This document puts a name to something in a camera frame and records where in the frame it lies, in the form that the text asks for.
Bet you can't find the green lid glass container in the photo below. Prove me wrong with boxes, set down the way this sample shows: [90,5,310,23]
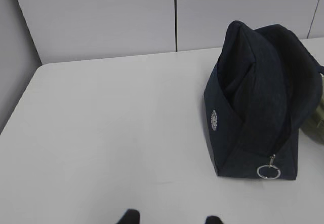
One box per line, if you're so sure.
[299,72,324,145]

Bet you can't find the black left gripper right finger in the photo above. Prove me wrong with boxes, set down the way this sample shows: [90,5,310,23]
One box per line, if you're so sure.
[205,215,224,224]

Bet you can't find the dark blue fabric bag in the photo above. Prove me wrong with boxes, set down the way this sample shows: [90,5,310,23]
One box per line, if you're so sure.
[204,21,323,180]

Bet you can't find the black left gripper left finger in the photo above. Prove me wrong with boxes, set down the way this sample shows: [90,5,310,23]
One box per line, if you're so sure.
[117,209,140,224]

